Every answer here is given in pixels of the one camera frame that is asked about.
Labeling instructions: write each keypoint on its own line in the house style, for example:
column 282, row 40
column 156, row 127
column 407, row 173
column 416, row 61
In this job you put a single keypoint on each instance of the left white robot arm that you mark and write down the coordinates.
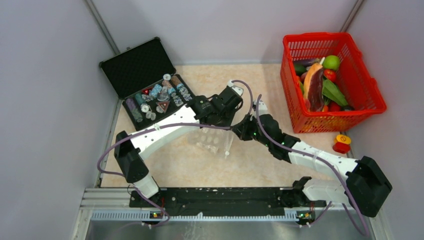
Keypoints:
column 132, row 150

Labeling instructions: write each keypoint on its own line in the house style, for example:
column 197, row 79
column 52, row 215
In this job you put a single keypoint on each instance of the clear zip top bag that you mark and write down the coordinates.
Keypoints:
column 215, row 141

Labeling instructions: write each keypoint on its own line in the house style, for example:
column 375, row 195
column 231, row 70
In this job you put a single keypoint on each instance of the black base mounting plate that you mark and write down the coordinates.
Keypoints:
column 232, row 201

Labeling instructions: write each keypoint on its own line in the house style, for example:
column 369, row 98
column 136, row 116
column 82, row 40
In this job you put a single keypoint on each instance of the red toy tomato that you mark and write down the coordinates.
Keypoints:
column 330, row 74

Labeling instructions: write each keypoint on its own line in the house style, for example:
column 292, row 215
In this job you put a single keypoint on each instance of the green toy apple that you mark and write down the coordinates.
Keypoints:
column 331, row 62

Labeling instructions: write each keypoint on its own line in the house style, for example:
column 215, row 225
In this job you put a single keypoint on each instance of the aluminium frame rail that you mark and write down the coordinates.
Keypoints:
column 124, row 204

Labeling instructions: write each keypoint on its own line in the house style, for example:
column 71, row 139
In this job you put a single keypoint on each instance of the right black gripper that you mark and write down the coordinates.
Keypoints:
column 242, row 130

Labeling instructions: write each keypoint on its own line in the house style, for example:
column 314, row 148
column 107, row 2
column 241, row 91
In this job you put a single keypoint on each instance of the black poker chip case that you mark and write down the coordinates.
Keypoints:
column 147, row 82

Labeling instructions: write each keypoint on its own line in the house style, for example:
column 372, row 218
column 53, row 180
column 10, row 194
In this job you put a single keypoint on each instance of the purple toy eggplant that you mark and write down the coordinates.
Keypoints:
column 307, row 62

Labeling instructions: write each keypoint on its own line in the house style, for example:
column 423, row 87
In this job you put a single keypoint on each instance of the green toy leaf vegetable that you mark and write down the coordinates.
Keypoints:
column 331, row 91

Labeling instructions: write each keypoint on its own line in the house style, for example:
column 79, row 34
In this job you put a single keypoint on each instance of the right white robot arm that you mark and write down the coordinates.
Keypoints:
column 358, row 182

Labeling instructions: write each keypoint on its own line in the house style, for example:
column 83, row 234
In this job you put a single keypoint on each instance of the red plastic basket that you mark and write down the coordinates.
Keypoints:
column 351, row 95

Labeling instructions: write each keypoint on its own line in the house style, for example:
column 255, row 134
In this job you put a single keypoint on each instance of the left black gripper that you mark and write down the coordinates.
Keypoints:
column 228, row 123

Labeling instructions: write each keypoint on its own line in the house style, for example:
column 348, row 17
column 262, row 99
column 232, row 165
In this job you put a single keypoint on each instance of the red yellow emergency button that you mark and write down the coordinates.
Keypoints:
column 342, row 144

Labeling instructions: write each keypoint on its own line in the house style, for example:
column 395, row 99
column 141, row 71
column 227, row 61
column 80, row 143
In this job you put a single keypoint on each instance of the toy ham slice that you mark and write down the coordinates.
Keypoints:
column 313, row 87

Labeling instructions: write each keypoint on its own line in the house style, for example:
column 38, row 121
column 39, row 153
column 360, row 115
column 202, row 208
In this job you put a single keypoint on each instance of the dark green toy vegetable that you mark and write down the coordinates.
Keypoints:
column 299, row 69

